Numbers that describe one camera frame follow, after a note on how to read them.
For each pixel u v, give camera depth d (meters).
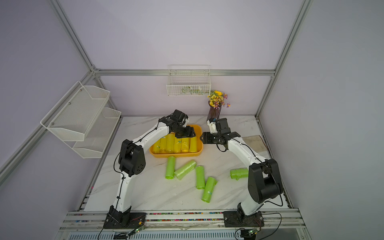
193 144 0.98
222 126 0.69
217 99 0.98
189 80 0.95
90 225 0.73
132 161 0.57
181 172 0.87
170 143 0.99
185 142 0.98
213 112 1.05
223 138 0.65
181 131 0.83
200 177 0.85
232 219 0.73
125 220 0.66
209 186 0.82
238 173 0.86
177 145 0.98
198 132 1.01
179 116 0.79
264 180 0.46
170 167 0.90
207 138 0.78
